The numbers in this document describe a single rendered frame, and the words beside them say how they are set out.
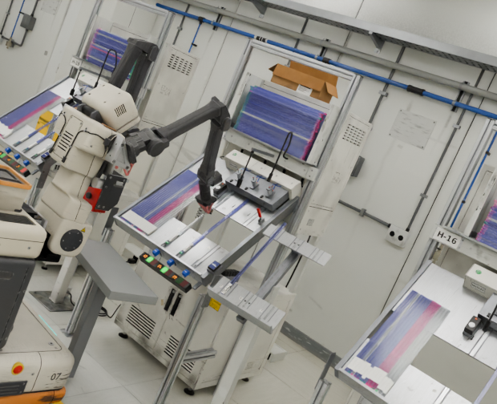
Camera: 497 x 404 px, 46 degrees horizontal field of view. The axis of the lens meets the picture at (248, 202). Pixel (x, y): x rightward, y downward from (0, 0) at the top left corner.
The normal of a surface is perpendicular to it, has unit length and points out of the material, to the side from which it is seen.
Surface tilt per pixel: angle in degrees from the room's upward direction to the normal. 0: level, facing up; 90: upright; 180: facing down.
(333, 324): 90
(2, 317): 90
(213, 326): 90
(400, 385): 45
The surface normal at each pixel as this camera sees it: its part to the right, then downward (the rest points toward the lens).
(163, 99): 0.73, 0.40
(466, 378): -0.56, -0.11
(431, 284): -0.11, -0.73
